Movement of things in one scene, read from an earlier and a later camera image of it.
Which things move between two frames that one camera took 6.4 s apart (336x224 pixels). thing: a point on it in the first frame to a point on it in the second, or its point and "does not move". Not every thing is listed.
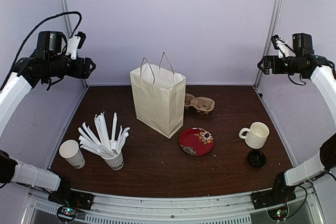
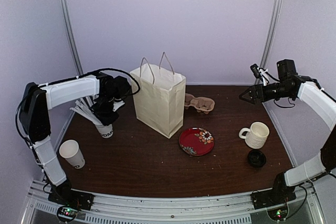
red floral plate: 197,141 does not move
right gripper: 266,59 to 253,93
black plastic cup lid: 256,158 does not move
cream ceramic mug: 256,136 does not move
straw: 88,140 to 86,115
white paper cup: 69,149 does not move
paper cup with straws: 116,163 to 106,131
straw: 102,129 to 84,103
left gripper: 80,70 to 104,120
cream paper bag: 159,96 does not move
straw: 91,146 to 84,107
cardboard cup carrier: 201,104 does not move
